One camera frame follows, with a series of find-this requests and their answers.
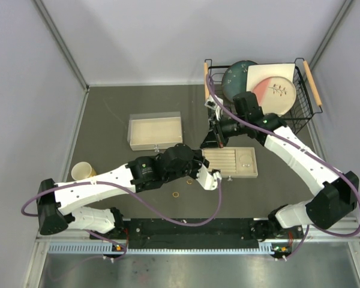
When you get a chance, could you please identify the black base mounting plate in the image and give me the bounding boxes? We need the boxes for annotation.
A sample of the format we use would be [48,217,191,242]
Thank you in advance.
[102,218,302,249]

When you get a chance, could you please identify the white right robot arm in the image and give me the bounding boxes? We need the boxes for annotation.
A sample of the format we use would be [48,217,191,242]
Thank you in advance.
[202,92,360,238]

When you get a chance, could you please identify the dark green round plate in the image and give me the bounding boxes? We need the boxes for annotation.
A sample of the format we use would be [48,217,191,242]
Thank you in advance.
[221,60,257,103]

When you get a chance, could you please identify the black wire dish rack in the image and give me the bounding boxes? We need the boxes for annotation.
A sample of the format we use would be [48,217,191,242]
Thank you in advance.
[204,57,323,134]

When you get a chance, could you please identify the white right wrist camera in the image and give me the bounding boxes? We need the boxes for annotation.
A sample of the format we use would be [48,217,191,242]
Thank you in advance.
[205,97,224,121]

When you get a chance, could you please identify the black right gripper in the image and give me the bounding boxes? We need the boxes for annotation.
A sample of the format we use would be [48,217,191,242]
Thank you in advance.
[200,113,248,149]

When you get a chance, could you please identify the pink and cream round plate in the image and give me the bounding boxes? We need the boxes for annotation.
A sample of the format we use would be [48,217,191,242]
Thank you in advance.
[252,76,296,116]

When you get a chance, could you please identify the aluminium frame rail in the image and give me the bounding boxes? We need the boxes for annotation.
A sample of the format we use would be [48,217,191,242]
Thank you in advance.
[35,217,360,242]

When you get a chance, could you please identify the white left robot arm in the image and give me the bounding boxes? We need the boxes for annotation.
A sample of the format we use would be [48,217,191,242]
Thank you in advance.
[37,143,217,238]

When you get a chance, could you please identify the blue slotted cable duct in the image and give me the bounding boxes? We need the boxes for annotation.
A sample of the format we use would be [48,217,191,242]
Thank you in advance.
[48,242,281,255]

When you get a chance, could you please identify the wooden rack handle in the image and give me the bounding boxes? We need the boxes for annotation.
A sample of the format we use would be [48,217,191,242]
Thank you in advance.
[203,62,210,101]
[302,60,322,107]

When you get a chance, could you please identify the beige velvet jewelry tray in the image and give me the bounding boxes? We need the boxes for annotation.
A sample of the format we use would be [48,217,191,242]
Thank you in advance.
[202,147,258,178]

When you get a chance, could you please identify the clear lidded beige box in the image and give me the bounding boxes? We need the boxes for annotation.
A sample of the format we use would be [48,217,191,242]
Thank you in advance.
[127,112,183,151]

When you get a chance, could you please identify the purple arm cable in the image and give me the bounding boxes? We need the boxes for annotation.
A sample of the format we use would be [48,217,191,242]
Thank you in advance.
[205,73,360,262]
[20,176,223,262]

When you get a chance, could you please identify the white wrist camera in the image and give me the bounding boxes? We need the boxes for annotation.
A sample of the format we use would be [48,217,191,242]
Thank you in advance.
[205,97,224,121]
[196,166,222,191]

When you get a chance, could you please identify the left wooden rack handle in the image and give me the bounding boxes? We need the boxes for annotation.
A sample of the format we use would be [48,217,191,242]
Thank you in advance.
[203,62,210,101]

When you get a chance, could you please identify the yellow mug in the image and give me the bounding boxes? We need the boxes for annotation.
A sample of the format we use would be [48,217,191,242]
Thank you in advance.
[71,161,97,181]

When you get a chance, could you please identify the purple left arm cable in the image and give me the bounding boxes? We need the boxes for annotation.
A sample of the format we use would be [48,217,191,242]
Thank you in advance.
[20,176,223,262]

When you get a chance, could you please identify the white square plate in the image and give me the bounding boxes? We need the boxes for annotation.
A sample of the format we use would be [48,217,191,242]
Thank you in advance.
[246,63,295,91]

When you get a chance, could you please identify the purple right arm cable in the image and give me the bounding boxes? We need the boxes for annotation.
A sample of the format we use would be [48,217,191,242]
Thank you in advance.
[205,73,360,262]

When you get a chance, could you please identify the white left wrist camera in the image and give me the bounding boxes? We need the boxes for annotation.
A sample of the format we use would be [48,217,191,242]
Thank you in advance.
[196,166,222,191]

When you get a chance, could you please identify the right wooden rack handle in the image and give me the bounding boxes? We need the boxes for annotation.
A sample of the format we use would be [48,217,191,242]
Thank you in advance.
[302,60,322,107]

